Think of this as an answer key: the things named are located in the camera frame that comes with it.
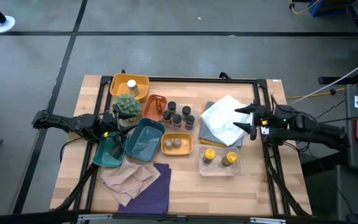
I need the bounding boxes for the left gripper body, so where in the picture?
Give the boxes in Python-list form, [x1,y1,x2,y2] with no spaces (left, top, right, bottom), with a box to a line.
[99,110,121,141]

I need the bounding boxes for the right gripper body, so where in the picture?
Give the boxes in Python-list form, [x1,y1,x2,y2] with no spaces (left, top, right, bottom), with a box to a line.
[253,105,278,134]

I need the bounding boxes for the white cap spice jar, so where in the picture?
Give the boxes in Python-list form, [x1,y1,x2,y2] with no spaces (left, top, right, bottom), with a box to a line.
[126,79,140,97]

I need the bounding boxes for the brown spice jar yellow lid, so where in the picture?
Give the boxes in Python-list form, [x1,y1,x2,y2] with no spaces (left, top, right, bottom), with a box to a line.
[221,151,239,167]
[202,148,216,165]

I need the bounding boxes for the clear spice packet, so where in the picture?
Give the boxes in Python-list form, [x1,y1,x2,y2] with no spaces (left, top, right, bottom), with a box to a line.
[154,96,164,115]

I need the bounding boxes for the green succulent potted plant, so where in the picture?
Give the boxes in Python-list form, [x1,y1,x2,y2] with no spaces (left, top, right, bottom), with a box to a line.
[112,94,142,123]

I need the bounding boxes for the dark blue plastic bin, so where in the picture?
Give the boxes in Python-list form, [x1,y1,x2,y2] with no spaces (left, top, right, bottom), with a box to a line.
[125,118,168,163]

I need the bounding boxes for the orange plastic bin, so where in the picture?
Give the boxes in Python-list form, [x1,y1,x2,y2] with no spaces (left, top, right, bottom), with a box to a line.
[142,94,168,123]

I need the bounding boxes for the white towel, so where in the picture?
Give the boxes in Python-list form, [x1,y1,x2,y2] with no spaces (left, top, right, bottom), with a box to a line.
[200,94,254,147]

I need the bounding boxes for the green teal plastic bin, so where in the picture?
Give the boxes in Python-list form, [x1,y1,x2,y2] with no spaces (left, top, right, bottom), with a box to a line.
[92,124,129,168]

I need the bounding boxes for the large yellow plastic bin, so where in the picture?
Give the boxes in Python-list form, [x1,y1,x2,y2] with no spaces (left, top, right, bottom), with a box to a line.
[109,73,150,103]

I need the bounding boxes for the yellow cloth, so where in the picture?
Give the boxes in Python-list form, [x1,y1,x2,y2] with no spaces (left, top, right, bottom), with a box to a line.
[200,104,229,148]

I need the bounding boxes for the clear plastic bin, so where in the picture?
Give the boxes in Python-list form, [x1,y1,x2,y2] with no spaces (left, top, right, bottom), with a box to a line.
[198,145,241,177]
[162,104,200,133]

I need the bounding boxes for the tan cloth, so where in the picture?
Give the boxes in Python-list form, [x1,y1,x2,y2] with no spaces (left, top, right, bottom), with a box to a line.
[99,157,162,208]

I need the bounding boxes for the small yellow plastic bin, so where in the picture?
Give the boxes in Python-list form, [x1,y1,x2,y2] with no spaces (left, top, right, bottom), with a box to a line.
[160,132,195,156]

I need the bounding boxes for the black desk legs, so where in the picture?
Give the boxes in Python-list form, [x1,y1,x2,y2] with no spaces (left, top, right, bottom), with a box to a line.
[318,0,358,85]

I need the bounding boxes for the purple cloth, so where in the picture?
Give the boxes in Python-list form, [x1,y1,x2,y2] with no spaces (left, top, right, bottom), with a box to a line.
[117,162,172,215]

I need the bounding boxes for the silver aluminium bar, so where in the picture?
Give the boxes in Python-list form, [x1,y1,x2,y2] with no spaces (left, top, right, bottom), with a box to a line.
[77,213,115,224]
[249,217,287,224]

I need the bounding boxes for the dark cabinet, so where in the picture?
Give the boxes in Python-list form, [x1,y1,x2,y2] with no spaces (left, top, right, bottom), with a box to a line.
[303,149,358,224]

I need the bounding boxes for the blue box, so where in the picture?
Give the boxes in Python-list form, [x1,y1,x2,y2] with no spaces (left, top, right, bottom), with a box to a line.
[308,0,347,17]

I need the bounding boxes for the white round stand base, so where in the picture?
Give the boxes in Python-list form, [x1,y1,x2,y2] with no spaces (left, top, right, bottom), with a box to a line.
[0,14,16,34]

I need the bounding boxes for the orange cable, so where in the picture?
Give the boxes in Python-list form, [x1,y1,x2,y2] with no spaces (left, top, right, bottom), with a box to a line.
[286,75,358,100]

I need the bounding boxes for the black aluminium rig frame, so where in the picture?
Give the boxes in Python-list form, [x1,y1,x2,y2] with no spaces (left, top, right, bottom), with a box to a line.
[50,70,313,218]

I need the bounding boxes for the white cable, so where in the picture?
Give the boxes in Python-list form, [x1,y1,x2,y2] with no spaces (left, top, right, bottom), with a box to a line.
[290,52,358,105]

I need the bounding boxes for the yellow floor cable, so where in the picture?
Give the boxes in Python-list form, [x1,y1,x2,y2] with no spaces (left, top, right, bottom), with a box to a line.
[288,0,320,16]

